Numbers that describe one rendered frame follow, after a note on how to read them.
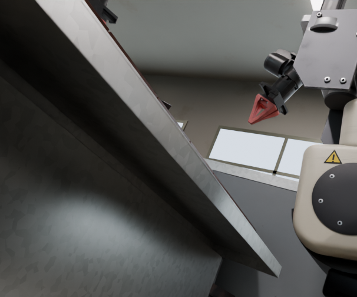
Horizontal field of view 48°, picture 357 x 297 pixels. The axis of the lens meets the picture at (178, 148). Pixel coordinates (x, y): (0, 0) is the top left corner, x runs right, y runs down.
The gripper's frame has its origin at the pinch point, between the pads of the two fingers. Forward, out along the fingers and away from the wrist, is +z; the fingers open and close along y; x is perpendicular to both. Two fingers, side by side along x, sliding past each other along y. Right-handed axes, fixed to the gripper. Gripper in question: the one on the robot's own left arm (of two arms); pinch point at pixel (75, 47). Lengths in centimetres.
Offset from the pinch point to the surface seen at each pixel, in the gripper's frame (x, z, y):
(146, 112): 36.9, 13.5, 22.4
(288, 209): 24, 15, -98
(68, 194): 20.9, 24.8, 11.5
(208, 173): 36.6, 16.4, 4.8
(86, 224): 20.9, 28.5, 5.8
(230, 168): -4, 6, -100
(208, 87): -198, -120, -417
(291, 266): 31, 34, -94
